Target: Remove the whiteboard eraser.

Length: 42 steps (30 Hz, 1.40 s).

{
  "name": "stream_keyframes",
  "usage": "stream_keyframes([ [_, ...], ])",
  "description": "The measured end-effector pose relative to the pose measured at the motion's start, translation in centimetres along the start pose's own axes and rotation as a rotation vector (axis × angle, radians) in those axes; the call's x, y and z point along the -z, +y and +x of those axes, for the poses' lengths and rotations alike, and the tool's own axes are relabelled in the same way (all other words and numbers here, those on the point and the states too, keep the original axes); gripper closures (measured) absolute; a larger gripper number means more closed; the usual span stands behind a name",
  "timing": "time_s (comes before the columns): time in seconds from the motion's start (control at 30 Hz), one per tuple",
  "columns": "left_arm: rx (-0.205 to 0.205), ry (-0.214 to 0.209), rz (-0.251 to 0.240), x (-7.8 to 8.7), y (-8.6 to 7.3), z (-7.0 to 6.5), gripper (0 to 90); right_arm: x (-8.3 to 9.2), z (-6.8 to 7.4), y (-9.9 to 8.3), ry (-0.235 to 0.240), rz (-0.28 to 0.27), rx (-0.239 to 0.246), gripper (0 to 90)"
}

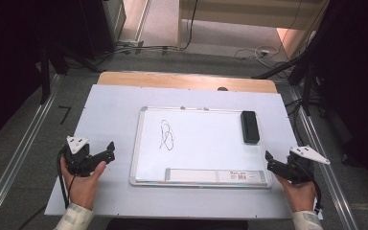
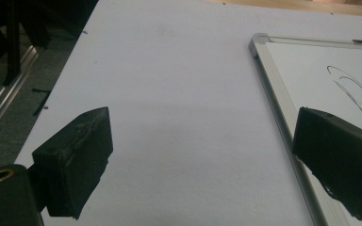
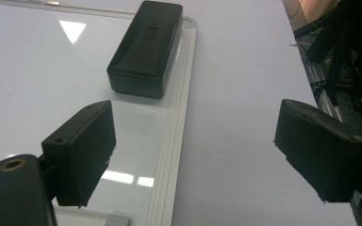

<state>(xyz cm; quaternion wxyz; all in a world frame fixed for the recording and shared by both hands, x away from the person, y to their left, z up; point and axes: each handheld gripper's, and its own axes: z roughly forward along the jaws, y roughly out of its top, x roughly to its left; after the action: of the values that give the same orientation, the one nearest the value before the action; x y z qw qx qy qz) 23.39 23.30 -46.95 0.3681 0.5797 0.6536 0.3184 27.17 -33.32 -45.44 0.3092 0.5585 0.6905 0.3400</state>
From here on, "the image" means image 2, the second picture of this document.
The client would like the black stand leg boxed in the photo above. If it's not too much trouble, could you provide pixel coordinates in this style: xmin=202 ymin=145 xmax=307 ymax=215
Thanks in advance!
xmin=2 ymin=0 xmax=22 ymax=88

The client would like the whiteboard with aluminium frame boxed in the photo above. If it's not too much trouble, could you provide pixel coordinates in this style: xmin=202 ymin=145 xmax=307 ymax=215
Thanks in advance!
xmin=248 ymin=32 xmax=362 ymax=226

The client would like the metal floor rail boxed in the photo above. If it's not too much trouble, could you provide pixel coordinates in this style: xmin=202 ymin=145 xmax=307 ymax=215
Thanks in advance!
xmin=0 ymin=45 xmax=41 ymax=146

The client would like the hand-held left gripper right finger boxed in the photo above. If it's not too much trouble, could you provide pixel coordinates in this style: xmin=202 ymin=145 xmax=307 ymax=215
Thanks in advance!
xmin=291 ymin=106 xmax=362 ymax=222

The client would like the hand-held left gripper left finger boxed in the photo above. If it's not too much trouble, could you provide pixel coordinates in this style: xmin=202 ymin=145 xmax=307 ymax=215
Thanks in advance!
xmin=27 ymin=105 xmax=114 ymax=220

